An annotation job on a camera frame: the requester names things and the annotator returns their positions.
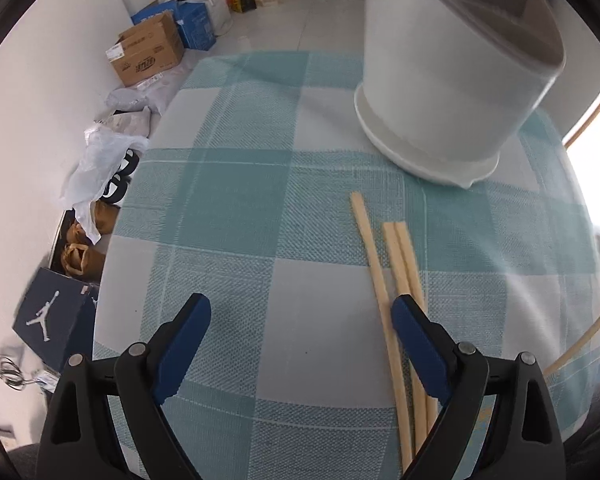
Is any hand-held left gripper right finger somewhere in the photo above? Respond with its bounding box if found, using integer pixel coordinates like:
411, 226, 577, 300
391, 294, 565, 480

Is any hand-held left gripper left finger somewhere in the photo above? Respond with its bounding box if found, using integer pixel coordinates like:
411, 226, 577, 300
37, 293, 212, 480

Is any white utensil holder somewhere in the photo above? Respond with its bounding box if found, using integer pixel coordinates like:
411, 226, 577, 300
354, 0, 567, 190

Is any navy shoe box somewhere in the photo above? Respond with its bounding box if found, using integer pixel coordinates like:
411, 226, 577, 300
12, 266, 101, 373

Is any teal checked tablecloth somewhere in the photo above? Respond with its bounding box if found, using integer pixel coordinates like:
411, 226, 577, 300
92, 50, 600, 480

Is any black white sneaker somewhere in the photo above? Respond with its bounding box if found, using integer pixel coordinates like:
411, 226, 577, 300
102, 170, 131, 206
120, 147, 141, 181

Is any white plastic bag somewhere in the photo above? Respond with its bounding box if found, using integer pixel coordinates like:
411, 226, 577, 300
61, 127, 151, 246

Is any small pale parcel bag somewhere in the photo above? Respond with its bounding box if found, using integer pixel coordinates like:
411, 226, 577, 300
95, 110, 153, 138

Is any large grey parcel bag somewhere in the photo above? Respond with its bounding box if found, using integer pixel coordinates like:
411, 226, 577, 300
105, 57, 201, 113

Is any brown cardboard box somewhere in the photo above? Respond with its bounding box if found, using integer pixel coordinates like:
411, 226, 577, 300
105, 10, 186, 87

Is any blue cardboard box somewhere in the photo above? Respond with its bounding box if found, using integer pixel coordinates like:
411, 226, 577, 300
131, 0, 217, 51

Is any white storage box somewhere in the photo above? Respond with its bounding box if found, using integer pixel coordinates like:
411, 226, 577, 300
205, 0, 232, 36

